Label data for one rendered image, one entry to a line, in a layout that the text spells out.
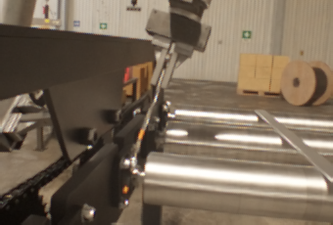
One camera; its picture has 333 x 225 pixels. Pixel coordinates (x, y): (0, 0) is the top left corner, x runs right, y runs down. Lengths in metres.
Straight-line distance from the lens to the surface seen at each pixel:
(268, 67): 8.01
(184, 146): 0.93
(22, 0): 1.18
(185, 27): 0.64
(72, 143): 0.46
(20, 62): 0.31
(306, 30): 11.13
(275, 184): 0.67
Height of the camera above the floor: 1.16
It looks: 7 degrees down
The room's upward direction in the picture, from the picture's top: 3 degrees clockwise
